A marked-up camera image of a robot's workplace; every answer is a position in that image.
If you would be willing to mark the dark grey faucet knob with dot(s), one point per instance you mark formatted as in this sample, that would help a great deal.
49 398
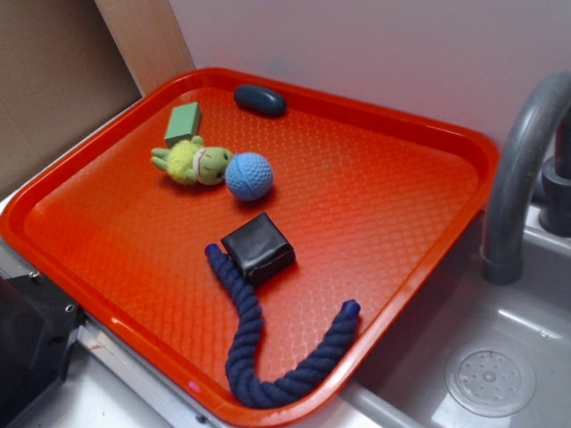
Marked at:
555 215

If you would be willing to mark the blue dimpled ball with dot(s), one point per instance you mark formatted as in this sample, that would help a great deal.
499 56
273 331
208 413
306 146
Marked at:
249 176

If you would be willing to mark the green plush toy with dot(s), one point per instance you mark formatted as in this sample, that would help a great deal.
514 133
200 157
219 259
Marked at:
191 162

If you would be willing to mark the brown cardboard panel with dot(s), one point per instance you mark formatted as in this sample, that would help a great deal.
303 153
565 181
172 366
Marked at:
69 66

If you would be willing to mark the grey toy sink basin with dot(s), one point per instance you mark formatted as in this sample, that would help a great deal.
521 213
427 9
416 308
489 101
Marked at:
466 353

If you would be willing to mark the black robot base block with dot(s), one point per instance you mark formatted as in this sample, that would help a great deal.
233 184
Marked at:
39 326

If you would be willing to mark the dark blue oval soap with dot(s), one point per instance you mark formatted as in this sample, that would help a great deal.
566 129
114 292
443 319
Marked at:
260 99

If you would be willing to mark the black square block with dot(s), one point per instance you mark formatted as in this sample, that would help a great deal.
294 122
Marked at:
259 249

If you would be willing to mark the red plastic tray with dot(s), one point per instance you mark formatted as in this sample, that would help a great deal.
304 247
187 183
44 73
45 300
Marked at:
371 199

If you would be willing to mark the green rectangular block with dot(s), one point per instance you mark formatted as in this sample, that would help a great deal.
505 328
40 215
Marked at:
183 124

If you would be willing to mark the grey toy faucet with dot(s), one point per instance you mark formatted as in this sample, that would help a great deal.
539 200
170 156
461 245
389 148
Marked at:
531 142

